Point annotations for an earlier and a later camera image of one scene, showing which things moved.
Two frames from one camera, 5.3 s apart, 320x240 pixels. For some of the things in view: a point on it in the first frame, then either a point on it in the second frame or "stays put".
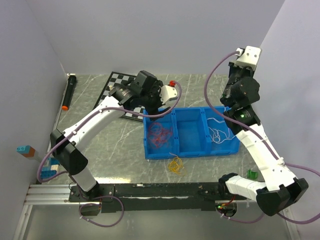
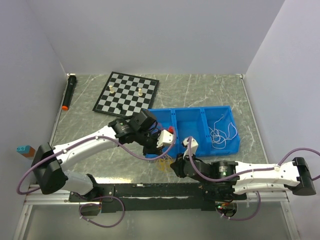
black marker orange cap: [72, 81] stays put
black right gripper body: [236, 74] -> [180, 162]
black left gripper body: [151, 100] -> [148, 140]
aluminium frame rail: [45, 194] stays put
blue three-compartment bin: [188, 131] stays put
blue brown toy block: [26, 151] stays put
